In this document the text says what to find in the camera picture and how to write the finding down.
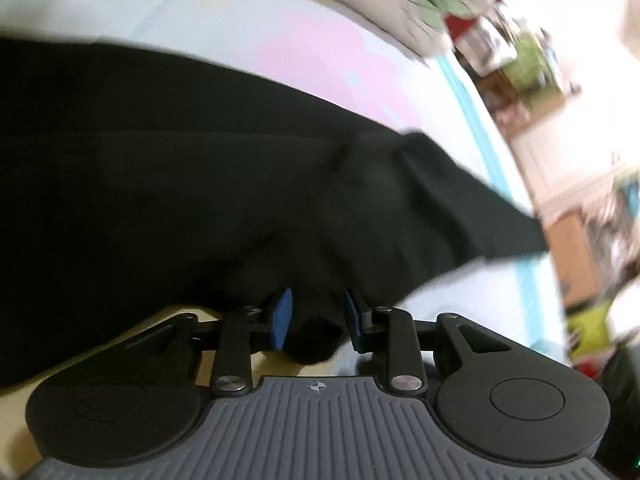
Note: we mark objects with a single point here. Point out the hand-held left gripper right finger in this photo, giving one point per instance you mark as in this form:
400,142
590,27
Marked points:
352,321

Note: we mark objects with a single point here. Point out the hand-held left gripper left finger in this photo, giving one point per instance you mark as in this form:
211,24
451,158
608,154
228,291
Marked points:
281,321

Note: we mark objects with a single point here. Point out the black pants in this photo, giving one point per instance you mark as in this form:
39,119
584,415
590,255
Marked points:
200,185

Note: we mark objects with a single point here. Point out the wooden side cabinet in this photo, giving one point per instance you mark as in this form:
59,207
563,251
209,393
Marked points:
572,255

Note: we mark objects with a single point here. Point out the yellow-green bag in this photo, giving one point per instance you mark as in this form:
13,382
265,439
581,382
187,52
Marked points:
590,330

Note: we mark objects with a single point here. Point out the white cabinet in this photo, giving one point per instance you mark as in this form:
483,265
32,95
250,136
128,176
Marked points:
565,160

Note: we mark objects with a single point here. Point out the pastel printed bed sheet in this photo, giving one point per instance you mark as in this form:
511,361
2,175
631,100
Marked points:
310,55

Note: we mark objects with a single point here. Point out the red packet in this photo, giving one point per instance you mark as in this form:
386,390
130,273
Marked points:
460,27

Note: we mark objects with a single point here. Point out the green box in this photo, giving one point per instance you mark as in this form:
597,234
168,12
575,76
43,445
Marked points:
532,62

